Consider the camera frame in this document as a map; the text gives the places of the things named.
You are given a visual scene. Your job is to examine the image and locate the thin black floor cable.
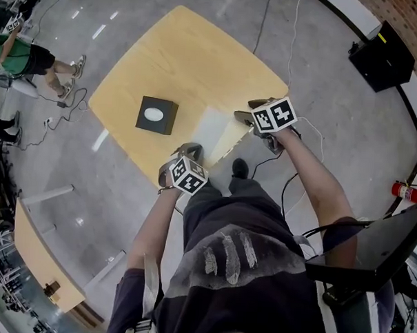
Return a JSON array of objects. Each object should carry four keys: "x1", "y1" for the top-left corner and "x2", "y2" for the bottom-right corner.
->
[{"x1": 252, "y1": 0, "x2": 272, "y2": 54}]

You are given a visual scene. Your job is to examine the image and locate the person's right forearm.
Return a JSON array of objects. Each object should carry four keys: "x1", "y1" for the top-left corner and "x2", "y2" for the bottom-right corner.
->
[{"x1": 269, "y1": 127, "x2": 365, "y2": 239}]

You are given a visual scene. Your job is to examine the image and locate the person's dark feather print shirt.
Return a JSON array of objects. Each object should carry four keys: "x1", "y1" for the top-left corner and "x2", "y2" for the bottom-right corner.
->
[{"x1": 106, "y1": 218, "x2": 400, "y2": 333}]

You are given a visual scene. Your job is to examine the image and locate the small brown box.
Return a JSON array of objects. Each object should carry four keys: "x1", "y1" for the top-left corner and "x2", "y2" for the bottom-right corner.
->
[{"x1": 43, "y1": 279, "x2": 61, "y2": 301}]

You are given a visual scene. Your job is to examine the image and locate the small black device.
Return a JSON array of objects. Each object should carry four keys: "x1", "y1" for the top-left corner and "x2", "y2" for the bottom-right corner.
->
[{"x1": 321, "y1": 283, "x2": 361, "y2": 309}]

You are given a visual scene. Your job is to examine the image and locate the flat black pack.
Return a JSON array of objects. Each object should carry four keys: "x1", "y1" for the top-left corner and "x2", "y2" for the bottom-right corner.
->
[{"x1": 305, "y1": 199, "x2": 417, "y2": 295}]

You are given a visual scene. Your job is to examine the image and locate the black speaker box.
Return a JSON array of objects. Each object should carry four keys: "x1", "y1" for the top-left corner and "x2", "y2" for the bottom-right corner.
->
[{"x1": 347, "y1": 19, "x2": 417, "y2": 94}]

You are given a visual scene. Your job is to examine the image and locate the person's black shoe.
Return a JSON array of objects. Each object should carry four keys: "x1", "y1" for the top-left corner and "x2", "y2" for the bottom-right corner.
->
[{"x1": 231, "y1": 157, "x2": 250, "y2": 179}]

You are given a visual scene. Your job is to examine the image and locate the looped black floor cable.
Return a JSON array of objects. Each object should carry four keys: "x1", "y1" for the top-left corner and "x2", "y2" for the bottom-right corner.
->
[{"x1": 249, "y1": 156, "x2": 301, "y2": 217}]

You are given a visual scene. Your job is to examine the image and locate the red fire extinguisher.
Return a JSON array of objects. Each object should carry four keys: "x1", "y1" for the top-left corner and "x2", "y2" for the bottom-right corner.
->
[{"x1": 390, "y1": 180, "x2": 417, "y2": 205}]

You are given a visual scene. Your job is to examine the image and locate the white tissue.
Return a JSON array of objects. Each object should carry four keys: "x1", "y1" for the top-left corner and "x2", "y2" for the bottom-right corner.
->
[{"x1": 143, "y1": 106, "x2": 164, "y2": 122}]

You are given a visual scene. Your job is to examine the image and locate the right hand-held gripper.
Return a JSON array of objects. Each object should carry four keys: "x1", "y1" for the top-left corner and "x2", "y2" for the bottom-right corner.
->
[{"x1": 232, "y1": 94, "x2": 300, "y2": 157}]

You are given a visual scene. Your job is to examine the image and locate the person's left forearm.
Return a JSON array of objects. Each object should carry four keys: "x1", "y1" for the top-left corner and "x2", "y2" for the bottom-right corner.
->
[{"x1": 126, "y1": 185, "x2": 185, "y2": 274}]

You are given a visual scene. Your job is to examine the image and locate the black tissue box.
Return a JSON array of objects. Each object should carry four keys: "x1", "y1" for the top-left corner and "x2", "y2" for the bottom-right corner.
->
[{"x1": 134, "y1": 95, "x2": 180, "y2": 138}]

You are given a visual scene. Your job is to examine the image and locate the grey harness strap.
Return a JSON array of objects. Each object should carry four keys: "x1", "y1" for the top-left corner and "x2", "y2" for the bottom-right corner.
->
[{"x1": 124, "y1": 252, "x2": 163, "y2": 333}]

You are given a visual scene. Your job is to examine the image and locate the wooden side table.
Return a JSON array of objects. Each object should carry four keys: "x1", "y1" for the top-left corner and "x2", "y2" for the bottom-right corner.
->
[{"x1": 10, "y1": 182, "x2": 130, "y2": 316}]

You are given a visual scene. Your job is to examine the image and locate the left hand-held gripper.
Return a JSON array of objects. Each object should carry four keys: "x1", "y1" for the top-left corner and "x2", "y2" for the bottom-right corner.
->
[{"x1": 158, "y1": 141, "x2": 210, "y2": 197}]

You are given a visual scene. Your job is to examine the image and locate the black power strip cable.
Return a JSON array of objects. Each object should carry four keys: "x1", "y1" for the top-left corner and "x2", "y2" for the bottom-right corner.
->
[{"x1": 17, "y1": 85, "x2": 91, "y2": 154}]

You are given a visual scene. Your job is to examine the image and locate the person's dark trousers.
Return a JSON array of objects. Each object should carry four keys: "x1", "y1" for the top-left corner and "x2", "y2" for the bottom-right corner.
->
[{"x1": 183, "y1": 174, "x2": 292, "y2": 243}]

